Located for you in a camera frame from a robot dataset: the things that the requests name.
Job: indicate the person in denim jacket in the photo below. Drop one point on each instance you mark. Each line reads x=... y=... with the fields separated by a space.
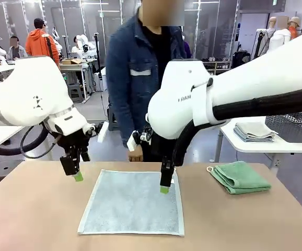
x=130 y=86

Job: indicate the person's right hand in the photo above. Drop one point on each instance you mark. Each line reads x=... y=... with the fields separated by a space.
x=136 y=155

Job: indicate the black bag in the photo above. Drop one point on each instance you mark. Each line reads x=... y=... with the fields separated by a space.
x=241 y=60

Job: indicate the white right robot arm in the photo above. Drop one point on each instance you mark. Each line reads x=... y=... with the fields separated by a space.
x=245 y=86

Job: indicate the seated person white shirt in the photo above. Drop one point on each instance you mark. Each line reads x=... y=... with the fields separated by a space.
x=75 y=47

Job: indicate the seated person grey jacket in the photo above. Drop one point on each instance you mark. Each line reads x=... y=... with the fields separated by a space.
x=17 y=52

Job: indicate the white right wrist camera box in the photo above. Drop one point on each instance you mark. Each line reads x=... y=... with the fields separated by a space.
x=132 y=143

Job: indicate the black camera tripod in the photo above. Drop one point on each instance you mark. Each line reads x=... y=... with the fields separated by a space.
x=259 y=41

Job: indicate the person in orange hoodie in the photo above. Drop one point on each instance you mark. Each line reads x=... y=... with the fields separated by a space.
x=37 y=41

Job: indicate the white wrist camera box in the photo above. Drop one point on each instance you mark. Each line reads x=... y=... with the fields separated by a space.
x=132 y=143
x=102 y=132

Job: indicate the cardboard box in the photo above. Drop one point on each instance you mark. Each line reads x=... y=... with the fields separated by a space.
x=70 y=62

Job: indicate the pale blue towel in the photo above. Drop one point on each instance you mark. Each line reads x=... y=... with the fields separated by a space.
x=130 y=204

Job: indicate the black tripod pole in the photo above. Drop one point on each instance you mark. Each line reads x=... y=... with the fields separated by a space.
x=97 y=52
x=50 y=49

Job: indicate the green towel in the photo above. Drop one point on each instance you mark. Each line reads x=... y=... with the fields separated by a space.
x=239 y=179

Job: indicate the mannequin with tan hat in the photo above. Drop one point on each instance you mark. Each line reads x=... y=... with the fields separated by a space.
x=294 y=22

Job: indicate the person's right forearm denim sleeve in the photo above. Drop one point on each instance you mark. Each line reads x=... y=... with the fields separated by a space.
x=119 y=125

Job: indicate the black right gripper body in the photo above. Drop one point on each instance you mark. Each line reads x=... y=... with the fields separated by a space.
x=166 y=147

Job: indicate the grey plastic basket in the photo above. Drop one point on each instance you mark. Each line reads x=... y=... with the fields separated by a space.
x=292 y=128

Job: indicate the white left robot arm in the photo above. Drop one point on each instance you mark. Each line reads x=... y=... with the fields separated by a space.
x=28 y=89

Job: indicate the mannequin with white shirt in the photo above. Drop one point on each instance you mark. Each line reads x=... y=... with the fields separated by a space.
x=280 y=39

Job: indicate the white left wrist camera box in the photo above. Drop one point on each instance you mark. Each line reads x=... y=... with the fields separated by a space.
x=102 y=132

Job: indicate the beige towel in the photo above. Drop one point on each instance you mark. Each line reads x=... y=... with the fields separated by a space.
x=255 y=128

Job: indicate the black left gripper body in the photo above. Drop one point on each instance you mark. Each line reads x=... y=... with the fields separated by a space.
x=75 y=142

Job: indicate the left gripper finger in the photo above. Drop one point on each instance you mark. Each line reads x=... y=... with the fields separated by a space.
x=70 y=164
x=85 y=156

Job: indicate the wooden shoe shelf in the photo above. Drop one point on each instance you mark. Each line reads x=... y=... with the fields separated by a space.
x=219 y=66

